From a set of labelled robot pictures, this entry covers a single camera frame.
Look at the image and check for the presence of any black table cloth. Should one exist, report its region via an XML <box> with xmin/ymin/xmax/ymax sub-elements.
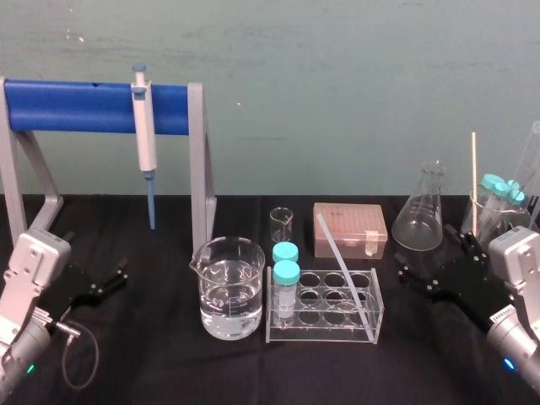
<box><xmin>0</xmin><ymin>192</ymin><xmax>540</xmax><ymax>405</ymax></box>

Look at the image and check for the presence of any clear glass stirring rod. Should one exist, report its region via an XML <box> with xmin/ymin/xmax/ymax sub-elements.
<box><xmin>316</xmin><ymin>213</ymin><xmax>373</xmax><ymax>335</ymax></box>

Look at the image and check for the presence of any glass beaker holding tubes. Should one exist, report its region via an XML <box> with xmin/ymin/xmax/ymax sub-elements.
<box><xmin>461</xmin><ymin>187</ymin><xmax>533</xmax><ymax>242</ymax></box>

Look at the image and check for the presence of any thin dark gripper cable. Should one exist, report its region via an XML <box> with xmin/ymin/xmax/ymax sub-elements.
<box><xmin>45</xmin><ymin>319</ymin><xmax>100</xmax><ymax>390</ymax></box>

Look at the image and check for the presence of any pink pipette tip box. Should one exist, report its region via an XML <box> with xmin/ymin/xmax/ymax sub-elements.
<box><xmin>312</xmin><ymin>202</ymin><xmax>389</xmax><ymax>260</ymax></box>

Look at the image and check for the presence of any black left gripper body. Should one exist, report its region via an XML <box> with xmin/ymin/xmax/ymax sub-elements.
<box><xmin>39</xmin><ymin>263</ymin><xmax>101</xmax><ymax>322</ymax></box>

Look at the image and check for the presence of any grey and blue pipette stand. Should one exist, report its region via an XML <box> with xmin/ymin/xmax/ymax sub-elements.
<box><xmin>0</xmin><ymin>77</ymin><xmax>218</xmax><ymax>251</ymax></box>

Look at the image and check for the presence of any clear glass conical flask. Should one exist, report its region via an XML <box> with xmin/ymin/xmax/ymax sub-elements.
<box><xmin>391</xmin><ymin>159</ymin><xmax>445</xmax><ymax>251</ymax></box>

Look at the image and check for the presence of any clear acrylic tube rack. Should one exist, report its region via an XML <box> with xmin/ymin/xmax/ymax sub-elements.
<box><xmin>265</xmin><ymin>267</ymin><xmax>386</xmax><ymax>345</ymax></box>

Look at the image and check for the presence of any small empty glass beaker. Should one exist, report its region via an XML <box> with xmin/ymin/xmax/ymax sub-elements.
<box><xmin>269</xmin><ymin>207</ymin><xmax>294</xmax><ymax>245</ymax></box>

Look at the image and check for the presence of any white and blue pipette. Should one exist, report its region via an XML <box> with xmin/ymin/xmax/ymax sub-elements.
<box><xmin>130</xmin><ymin>62</ymin><xmax>159</xmax><ymax>230</ymax></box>

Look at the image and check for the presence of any thin wooden stick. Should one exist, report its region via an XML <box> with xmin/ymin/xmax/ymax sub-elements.
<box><xmin>470</xmin><ymin>131</ymin><xmax>481</xmax><ymax>237</ymax></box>

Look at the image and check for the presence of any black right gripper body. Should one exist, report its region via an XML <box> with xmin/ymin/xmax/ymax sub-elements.
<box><xmin>434</xmin><ymin>257</ymin><xmax>515</xmax><ymax>335</ymax></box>

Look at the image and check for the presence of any large glass beaker with water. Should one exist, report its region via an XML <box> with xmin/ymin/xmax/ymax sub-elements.
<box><xmin>188</xmin><ymin>235</ymin><xmax>267</xmax><ymax>341</ymax></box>

